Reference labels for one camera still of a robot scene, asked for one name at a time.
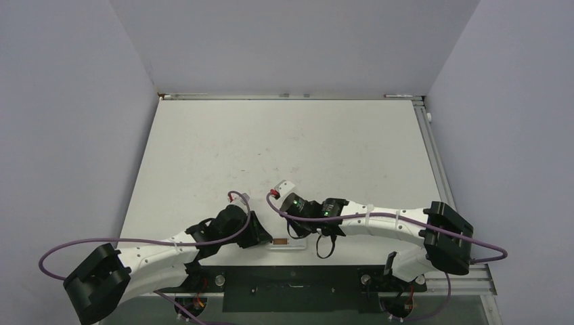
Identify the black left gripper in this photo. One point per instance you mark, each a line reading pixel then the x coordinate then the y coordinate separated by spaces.
pixel 256 234

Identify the white remote control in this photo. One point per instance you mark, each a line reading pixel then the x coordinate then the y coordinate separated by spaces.
pixel 287 244

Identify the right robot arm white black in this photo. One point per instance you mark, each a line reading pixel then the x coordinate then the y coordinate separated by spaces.
pixel 438 236

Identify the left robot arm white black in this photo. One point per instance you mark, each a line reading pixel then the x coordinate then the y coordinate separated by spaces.
pixel 109 276

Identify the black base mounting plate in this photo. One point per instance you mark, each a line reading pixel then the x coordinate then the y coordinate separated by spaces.
pixel 320 288

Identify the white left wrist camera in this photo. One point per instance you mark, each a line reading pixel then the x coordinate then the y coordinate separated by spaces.
pixel 239 199

